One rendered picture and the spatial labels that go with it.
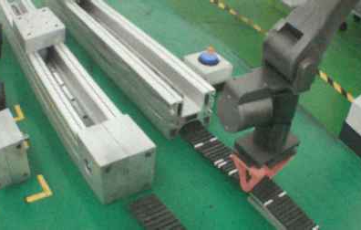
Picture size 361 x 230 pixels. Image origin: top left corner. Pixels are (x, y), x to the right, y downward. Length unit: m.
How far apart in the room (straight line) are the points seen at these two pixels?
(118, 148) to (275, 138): 0.24
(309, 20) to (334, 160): 0.40
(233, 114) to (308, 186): 0.30
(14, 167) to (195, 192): 0.33
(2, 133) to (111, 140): 0.21
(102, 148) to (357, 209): 0.50
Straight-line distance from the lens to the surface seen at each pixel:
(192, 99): 0.88
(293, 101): 0.62
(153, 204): 0.69
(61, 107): 0.79
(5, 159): 0.73
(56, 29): 0.98
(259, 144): 0.67
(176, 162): 0.81
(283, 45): 0.59
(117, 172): 0.69
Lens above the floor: 1.34
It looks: 37 degrees down
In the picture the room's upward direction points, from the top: 7 degrees clockwise
